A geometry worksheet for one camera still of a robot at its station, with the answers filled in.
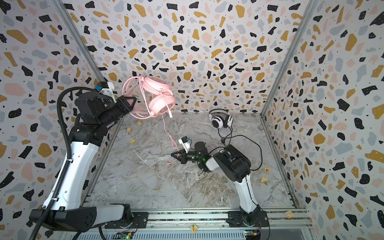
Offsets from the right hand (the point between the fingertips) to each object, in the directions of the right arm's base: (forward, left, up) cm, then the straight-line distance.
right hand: (169, 154), depth 85 cm
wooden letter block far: (+32, +30, -10) cm, 45 cm away
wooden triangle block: (-10, -55, -12) cm, 57 cm away
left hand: (+8, +10, +36) cm, 38 cm away
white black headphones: (+31, -31, -3) cm, 44 cm away
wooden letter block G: (+15, +30, -10) cm, 35 cm away
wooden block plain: (+25, +35, -10) cm, 44 cm away
